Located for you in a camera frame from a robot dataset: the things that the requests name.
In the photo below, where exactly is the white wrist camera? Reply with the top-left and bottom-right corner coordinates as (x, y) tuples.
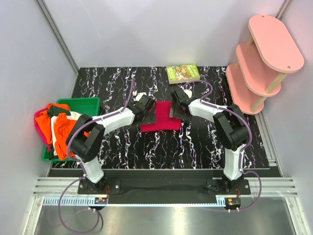
(133, 91), (146, 101)
(184, 89), (192, 98)

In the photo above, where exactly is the dark green t shirt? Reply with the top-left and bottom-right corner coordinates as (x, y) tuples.
(47, 105), (71, 117)

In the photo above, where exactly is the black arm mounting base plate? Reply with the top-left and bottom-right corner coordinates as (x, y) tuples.
(78, 169), (251, 195)

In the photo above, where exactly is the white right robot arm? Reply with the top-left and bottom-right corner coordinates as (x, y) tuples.
(170, 88), (252, 194)

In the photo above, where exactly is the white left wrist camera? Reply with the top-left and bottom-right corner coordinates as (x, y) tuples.
(133, 91), (146, 101)

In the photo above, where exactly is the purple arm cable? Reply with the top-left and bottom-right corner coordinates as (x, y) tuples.
(180, 80), (263, 212)
(57, 78), (136, 233)

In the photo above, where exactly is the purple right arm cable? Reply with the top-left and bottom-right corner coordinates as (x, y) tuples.
(180, 80), (263, 212)

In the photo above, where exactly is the aluminium frame rail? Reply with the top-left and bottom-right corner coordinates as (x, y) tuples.
(35, 0), (79, 75)

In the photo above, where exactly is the orange t shirt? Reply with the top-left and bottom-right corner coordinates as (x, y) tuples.
(34, 103), (81, 161)

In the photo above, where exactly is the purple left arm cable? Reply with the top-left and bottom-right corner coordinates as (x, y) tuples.
(57, 78), (136, 233)

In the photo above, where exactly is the pink t shirt in bin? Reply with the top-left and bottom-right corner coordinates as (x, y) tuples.
(34, 108), (52, 152)

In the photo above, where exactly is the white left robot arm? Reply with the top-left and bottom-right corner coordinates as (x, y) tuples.
(66, 93), (156, 194)

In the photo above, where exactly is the pink three tier shelf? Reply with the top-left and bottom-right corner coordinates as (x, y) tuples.
(226, 15), (304, 115)

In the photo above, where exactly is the green paperback book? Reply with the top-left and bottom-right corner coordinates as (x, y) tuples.
(166, 64), (201, 84)

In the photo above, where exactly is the crimson red t shirt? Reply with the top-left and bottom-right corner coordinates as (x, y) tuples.
(140, 101), (181, 133)

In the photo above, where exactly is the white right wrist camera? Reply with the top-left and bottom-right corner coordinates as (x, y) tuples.
(184, 89), (192, 98)

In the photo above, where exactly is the green plastic bin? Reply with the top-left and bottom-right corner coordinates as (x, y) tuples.
(42, 97), (100, 163)

